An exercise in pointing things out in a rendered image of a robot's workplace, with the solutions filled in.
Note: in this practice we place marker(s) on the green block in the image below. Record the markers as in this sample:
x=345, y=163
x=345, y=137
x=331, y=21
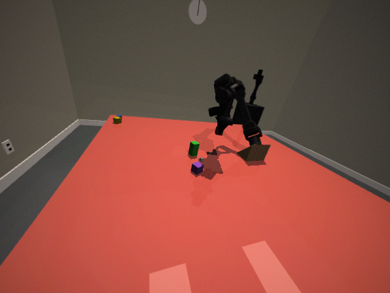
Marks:
x=194, y=145
x=193, y=152

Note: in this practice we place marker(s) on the purple block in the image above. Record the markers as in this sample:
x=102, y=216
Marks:
x=197, y=168

